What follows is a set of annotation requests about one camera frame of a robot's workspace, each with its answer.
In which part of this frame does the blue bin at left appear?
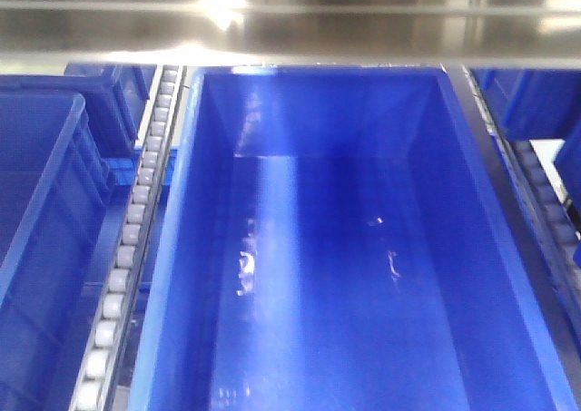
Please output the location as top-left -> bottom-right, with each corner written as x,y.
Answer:
1,91 -> 113,410

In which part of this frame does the white roller track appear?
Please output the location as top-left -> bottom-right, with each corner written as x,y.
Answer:
469,68 -> 580,292
69,65 -> 187,410

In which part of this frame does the stainless steel upper shelf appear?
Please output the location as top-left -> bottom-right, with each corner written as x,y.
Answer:
1,0 -> 580,68

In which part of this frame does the large blue target bin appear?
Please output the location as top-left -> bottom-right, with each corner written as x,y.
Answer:
129,67 -> 580,410

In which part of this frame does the right white roller track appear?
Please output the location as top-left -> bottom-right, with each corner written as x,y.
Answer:
469,68 -> 580,292

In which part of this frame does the left white roller track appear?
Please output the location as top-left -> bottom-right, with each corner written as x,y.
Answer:
69,65 -> 187,410

